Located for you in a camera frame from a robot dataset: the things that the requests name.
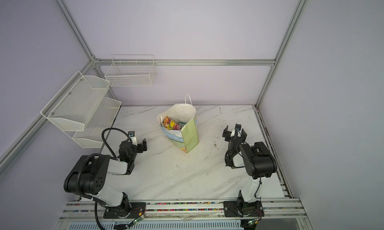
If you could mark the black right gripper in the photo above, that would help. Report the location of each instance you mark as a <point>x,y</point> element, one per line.
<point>227,135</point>

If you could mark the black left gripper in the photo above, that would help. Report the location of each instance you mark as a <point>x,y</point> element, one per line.
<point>144,145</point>

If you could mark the orange snack box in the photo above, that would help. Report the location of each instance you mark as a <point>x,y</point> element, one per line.
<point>170,124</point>

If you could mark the white green paper bag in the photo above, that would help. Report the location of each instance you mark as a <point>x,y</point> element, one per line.
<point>186,115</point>

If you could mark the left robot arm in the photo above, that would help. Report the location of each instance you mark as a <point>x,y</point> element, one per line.
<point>88,177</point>

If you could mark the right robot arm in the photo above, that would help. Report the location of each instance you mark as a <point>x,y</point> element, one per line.
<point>258,163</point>

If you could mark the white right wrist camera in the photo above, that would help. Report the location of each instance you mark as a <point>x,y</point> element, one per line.
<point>237,130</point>

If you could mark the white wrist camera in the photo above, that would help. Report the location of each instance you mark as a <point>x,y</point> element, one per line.
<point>132,137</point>
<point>237,130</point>

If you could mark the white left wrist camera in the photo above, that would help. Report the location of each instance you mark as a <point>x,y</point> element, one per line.
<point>132,137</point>

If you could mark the white mesh wall shelf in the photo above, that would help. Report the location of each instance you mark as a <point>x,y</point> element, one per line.
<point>82,110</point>

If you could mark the white wire wall basket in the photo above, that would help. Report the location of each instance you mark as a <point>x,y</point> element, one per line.
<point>131,71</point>

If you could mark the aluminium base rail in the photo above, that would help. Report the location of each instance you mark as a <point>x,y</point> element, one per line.
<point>287,214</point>

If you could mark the right rear frame post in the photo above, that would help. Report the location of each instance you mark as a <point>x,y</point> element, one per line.
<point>282,49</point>

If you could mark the aluminium frame post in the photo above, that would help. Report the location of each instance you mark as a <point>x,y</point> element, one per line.
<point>74,28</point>

